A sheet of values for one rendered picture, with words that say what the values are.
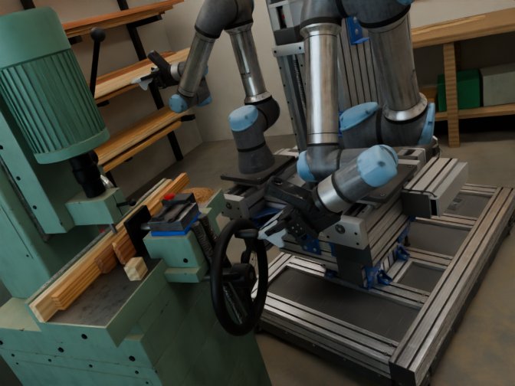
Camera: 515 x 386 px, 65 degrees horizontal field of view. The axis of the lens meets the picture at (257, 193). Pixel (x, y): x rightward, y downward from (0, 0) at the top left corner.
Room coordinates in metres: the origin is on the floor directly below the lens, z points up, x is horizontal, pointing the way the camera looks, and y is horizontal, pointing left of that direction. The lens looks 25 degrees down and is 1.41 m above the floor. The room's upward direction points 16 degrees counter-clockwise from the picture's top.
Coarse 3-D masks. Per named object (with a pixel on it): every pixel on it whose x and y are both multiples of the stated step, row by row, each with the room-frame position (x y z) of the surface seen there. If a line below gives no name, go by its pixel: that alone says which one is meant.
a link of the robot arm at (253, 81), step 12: (240, 0) 1.58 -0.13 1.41; (252, 0) 1.65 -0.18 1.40; (240, 12) 1.58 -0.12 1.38; (252, 12) 1.66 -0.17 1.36; (240, 24) 1.59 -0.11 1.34; (252, 24) 1.62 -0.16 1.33; (240, 36) 1.60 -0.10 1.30; (252, 36) 1.63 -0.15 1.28; (240, 48) 1.61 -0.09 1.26; (252, 48) 1.61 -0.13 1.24; (240, 60) 1.61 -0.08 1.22; (252, 60) 1.60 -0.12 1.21; (240, 72) 1.63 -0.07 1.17; (252, 72) 1.60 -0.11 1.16; (252, 84) 1.60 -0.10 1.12; (264, 84) 1.63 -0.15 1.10; (252, 96) 1.60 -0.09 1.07; (264, 96) 1.60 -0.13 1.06; (264, 108) 1.59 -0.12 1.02; (276, 108) 1.63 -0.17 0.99; (276, 120) 1.63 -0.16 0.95
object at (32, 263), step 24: (0, 168) 1.01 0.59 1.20; (0, 192) 0.99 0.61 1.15; (0, 216) 1.00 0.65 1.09; (24, 216) 1.00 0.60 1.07; (0, 240) 1.03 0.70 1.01; (24, 240) 0.99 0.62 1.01; (48, 240) 1.03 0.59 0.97; (72, 240) 1.08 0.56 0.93; (0, 264) 1.06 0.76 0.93; (24, 264) 1.01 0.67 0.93; (48, 264) 1.00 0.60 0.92; (24, 288) 1.04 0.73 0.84
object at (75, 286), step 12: (180, 180) 1.30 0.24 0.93; (168, 192) 1.22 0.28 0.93; (180, 192) 1.28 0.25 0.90; (96, 264) 0.90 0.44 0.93; (72, 276) 0.85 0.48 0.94; (84, 276) 0.86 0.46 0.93; (96, 276) 0.88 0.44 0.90; (60, 288) 0.82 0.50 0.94; (72, 288) 0.82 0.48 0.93; (84, 288) 0.85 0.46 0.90; (60, 300) 0.79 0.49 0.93; (72, 300) 0.81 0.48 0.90
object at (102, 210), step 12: (108, 192) 0.99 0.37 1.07; (120, 192) 1.00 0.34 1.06; (72, 204) 0.99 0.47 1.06; (84, 204) 0.98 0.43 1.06; (96, 204) 0.96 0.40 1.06; (108, 204) 0.95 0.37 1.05; (72, 216) 1.00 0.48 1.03; (84, 216) 0.99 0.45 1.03; (96, 216) 0.97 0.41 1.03; (108, 216) 0.95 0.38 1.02; (120, 216) 0.97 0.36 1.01
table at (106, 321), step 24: (216, 192) 1.19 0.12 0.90; (216, 216) 1.14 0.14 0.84; (120, 264) 0.91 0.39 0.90; (96, 288) 0.84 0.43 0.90; (120, 288) 0.81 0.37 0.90; (144, 288) 0.80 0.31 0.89; (72, 312) 0.76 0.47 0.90; (96, 312) 0.74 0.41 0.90; (120, 312) 0.72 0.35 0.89; (48, 336) 0.76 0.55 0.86; (72, 336) 0.73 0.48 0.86; (96, 336) 0.70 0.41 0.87; (120, 336) 0.70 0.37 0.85
